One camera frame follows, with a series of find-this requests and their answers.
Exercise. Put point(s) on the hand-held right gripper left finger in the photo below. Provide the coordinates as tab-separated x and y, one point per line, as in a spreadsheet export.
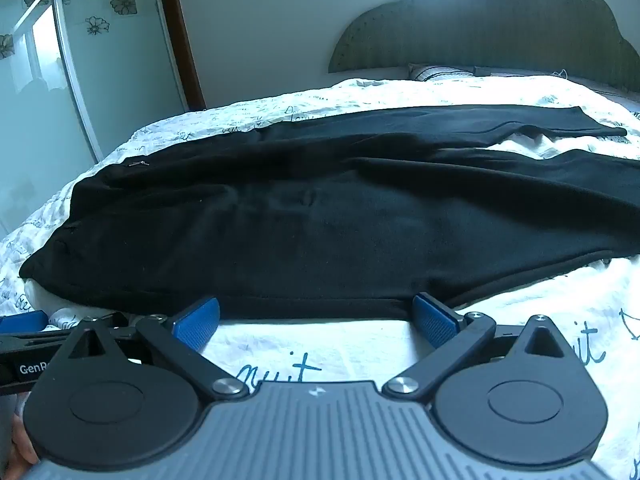
197	322

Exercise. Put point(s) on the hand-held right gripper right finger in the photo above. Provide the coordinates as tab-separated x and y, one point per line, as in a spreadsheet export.
434	322

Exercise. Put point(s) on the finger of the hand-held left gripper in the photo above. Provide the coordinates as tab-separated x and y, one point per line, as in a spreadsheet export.
22	321

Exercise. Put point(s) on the black pants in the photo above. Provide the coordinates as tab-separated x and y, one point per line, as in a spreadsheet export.
310	230

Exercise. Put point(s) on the person's left hand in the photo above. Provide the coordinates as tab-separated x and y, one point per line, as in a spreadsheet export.
25	440

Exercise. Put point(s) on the white script-printed quilt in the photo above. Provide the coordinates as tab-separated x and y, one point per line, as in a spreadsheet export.
350	345

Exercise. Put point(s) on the striped pillow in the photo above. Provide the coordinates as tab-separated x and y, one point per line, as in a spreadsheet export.
440	71

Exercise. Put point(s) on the mirrored wardrobe door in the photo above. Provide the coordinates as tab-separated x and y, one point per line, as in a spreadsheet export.
110	60

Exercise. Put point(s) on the dark green scalloped headboard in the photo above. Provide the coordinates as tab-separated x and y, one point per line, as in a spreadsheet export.
475	25

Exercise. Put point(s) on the brown wooden wardrobe frame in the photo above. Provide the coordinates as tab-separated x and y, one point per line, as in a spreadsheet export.
182	40

